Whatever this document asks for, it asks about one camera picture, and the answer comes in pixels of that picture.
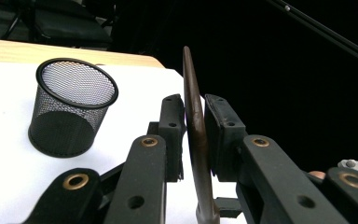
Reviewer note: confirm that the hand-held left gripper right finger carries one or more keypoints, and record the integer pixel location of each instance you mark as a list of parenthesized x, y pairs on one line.
[(270, 180)]

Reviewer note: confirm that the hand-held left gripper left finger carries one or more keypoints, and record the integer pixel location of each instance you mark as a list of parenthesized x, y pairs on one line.
[(143, 174)]

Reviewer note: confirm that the black mesh cup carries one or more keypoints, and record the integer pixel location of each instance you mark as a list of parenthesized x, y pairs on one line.
[(62, 137)]

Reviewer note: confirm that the white table cover sheet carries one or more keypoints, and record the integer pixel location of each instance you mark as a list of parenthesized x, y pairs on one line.
[(6, 130)]

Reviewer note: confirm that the black folding chair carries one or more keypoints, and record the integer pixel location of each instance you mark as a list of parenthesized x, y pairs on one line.
[(71, 28)]

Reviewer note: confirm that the light wooden table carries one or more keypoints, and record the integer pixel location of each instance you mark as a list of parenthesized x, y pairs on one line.
[(28, 51)]

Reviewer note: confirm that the black metal frame stand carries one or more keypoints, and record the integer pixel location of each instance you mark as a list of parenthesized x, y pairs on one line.
[(338, 39)]

